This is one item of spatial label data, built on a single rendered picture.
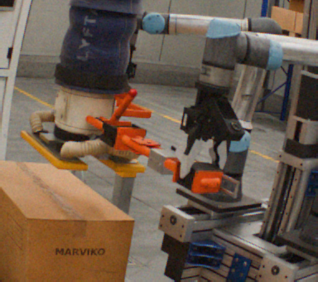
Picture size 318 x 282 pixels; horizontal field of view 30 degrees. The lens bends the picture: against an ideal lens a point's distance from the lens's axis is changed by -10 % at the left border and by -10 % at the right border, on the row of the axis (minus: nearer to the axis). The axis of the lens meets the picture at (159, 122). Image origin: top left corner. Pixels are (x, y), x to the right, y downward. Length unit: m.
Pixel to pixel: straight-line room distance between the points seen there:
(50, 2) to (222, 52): 10.32
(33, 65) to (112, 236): 9.57
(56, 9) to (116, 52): 9.91
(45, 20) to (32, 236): 9.86
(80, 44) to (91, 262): 0.72
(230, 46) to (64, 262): 0.97
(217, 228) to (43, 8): 9.70
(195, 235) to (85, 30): 0.77
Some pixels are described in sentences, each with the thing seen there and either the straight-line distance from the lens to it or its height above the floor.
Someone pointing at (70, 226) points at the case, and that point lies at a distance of 1.99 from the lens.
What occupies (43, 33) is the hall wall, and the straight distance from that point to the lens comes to 11.69.
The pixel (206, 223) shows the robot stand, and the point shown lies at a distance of 2.13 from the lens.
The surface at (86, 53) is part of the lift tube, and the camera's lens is 1.84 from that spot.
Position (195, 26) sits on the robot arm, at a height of 1.59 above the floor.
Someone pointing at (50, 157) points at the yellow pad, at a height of 1.16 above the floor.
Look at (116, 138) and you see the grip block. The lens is 1.70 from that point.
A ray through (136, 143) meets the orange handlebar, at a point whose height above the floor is 1.28.
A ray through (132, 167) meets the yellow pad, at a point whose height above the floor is 1.16.
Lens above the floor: 1.63
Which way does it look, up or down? 10 degrees down
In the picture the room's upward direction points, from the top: 10 degrees clockwise
